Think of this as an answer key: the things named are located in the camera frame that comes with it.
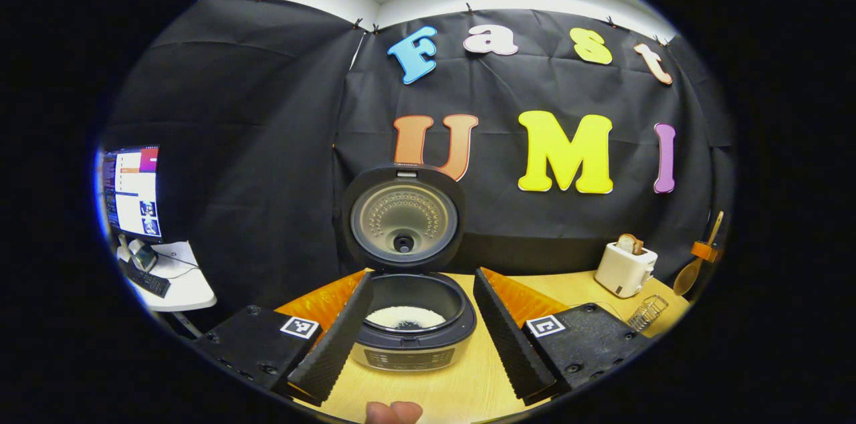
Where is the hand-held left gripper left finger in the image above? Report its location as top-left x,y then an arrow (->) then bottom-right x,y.
194,270 -> 375,407

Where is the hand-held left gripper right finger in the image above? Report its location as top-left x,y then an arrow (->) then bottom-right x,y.
473,268 -> 653,406

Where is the wooden spoon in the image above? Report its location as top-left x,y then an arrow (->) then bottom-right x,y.
673,211 -> 725,296

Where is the wire chopstick holder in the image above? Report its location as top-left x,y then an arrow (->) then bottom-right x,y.
627,294 -> 669,333

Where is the dark grey rice cooker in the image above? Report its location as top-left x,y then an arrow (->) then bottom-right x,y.
342,163 -> 477,373

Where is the white toaster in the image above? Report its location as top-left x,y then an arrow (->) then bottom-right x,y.
595,241 -> 659,299

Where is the white side table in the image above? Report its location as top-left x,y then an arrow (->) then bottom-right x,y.
117,240 -> 218,313

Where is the black keyboard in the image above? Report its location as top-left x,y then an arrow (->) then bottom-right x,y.
122,260 -> 171,299

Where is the small grey desk device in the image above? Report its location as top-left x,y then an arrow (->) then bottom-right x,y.
127,239 -> 159,272

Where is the black backdrop cloth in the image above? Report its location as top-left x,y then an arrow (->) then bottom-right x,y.
100,0 -> 733,318

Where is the computer monitor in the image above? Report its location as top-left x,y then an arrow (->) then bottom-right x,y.
100,146 -> 163,244

